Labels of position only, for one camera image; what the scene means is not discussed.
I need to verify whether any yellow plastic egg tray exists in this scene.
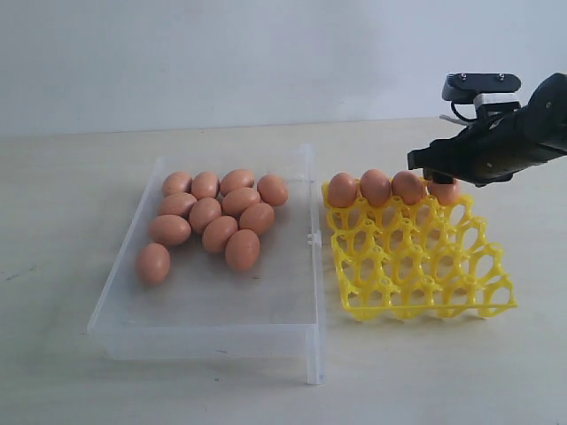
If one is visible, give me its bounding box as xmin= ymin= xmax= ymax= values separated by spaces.
xmin=326 ymin=194 xmax=517 ymax=321

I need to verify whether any clear plastic box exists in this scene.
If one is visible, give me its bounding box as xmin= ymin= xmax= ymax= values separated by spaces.
xmin=88 ymin=144 xmax=325 ymax=384

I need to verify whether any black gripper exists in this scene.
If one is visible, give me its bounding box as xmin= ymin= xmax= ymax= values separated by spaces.
xmin=407 ymin=73 xmax=566 ymax=187

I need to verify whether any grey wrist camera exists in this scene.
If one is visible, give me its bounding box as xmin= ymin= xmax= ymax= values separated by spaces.
xmin=441 ymin=73 xmax=522 ymax=124

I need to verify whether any brown egg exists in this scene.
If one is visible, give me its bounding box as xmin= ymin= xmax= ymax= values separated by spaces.
xmin=190 ymin=171 xmax=220 ymax=200
xmin=238 ymin=202 xmax=276 ymax=236
xmin=428 ymin=180 xmax=461 ymax=206
xmin=225 ymin=229 xmax=260 ymax=272
xmin=158 ymin=192 xmax=198 ymax=218
xmin=148 ymin=214 xmax=192 ymax=246
xmin=391 ymin=171 xmax=427 ymax=205
xmin=221 ymin=187 xmax=261 ymax=217
xmin=202 ymin=215 xmax=238 ymax=254
xmin=161 ymin=171 xmax=192 ymax=197
xmin=220 ymin=168 xmax=255 ymax=196
xmin=257 ymin=174 xmax=289 ymax=207
xmin=136 ymin=243 xmax=171 ymax=286
xmin=189 ymin=197 xmax=222 ymax=234
xmin=360 ymin=169 xmax=391 ymax=207
xmin=327 ymin=172 xmax=358 ymax=208

